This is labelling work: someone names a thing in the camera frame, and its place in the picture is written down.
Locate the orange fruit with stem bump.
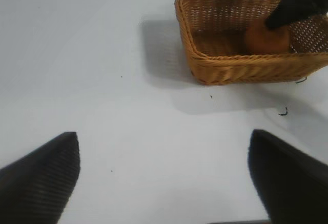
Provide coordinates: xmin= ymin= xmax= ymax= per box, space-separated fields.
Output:
xmin=244 ymin=23 xmax=291 ymax=55

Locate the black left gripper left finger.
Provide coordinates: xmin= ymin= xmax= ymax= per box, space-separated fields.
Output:
xmin=0 ymin=131 xmax=81 ymax=224

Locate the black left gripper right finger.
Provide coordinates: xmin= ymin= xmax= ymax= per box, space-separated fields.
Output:
xmin=247 ymin=129 xmax=328 ymax=224

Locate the brown woven wicker basket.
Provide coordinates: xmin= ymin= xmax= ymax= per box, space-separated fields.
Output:
xmin=174 ymin=0 xmax=328 ymax=86

